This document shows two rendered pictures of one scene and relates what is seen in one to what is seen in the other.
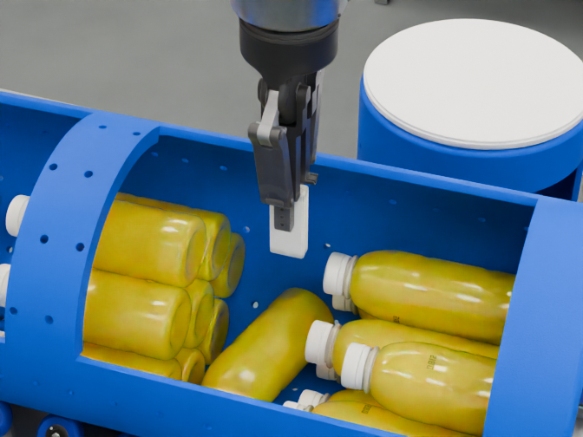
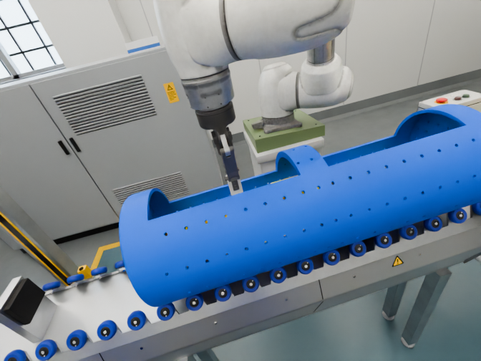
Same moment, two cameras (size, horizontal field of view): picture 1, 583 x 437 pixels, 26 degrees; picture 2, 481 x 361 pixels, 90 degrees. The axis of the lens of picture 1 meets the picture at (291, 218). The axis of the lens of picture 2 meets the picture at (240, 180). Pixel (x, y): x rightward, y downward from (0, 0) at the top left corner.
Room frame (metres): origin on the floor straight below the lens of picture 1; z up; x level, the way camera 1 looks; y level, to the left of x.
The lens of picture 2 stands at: (1.27, -0.17, 1.53)
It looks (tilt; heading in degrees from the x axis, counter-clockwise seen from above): 34 degrees down; 157
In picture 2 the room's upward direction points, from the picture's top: 14 degrees counter-clockwise
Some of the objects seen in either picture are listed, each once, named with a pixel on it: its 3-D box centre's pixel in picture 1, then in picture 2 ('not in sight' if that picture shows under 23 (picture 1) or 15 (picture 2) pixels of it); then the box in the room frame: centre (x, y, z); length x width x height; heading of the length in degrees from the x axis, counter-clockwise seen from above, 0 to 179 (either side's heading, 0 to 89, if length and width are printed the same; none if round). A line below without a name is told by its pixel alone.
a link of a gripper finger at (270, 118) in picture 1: (274, 105); not in sight; (0.79, 0.01, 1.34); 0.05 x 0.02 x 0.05; 162
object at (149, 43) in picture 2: not in sight; (143, 44); (-0.92, 0.24, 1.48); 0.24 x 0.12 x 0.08; 78
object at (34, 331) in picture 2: not in sight; (30, 309); (0.64, -0.58, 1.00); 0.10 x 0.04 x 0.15; 162
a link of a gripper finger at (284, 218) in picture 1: (280, 211); not in sight; (0.80, 0.01, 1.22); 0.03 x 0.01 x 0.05; 162
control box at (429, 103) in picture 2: not in sight; (449, 110); (0.84, 0.97, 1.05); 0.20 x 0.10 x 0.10; 72
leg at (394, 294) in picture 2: not in sight; (397, 284); (0.96, 0.64, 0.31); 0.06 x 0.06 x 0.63; 72
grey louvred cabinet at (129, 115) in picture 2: not in sight; (95, 156); (-1.22, -0.50, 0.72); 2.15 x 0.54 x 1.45; 70
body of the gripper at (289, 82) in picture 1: (289, 61); (219, 126); (0.83, 0.00, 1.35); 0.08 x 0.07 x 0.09; 162
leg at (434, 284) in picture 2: not in sight; (421, 311); (1.09, 0.60, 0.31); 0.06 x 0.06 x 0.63; 72
